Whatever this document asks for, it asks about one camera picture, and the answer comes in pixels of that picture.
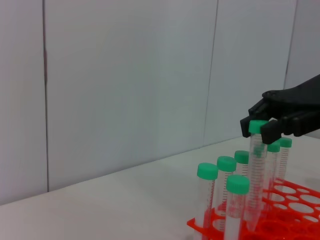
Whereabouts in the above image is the green capped clear test tube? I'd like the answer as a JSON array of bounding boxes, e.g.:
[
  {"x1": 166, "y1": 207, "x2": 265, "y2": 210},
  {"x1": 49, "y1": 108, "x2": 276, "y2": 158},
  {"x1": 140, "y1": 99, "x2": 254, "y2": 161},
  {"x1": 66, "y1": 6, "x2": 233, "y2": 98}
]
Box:
[
  {"x1": 215, "y1": 155, "x2": 238, "y2": 217},
  {"x1": 194, "y1": 162, "x2": 219, "y2": 230},
  {"x1": 234, "y1": 149, "x2": 251, "y2": 176},
  {"x1": 274, "y1": 136, "x2": 293, "y2": 186},
  {"x1": 266, "y1": 141, "x2": 281, "y2": 201},
  {"x1": 244, "y1": 119, "x2": 270, "y2": 232},
  {"x1": 223, "y1": 174, "x2": 251, "y2": 240}
]

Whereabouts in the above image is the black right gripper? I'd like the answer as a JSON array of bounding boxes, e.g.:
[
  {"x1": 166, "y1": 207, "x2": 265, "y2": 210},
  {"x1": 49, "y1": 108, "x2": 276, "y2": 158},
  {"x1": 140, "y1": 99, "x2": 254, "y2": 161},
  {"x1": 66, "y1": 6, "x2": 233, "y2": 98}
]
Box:
[{"x1": 239, "y1": 73, "x2": 320, "y2": 146}]

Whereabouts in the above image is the orange plastic test tube rack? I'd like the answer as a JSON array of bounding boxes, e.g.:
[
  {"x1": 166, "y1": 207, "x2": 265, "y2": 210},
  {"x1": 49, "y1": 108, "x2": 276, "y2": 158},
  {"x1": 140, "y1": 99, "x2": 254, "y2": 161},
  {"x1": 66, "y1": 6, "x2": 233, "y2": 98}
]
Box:
[{"x1": 186, "y1": 177, "x2": 320, "y2": 240}]

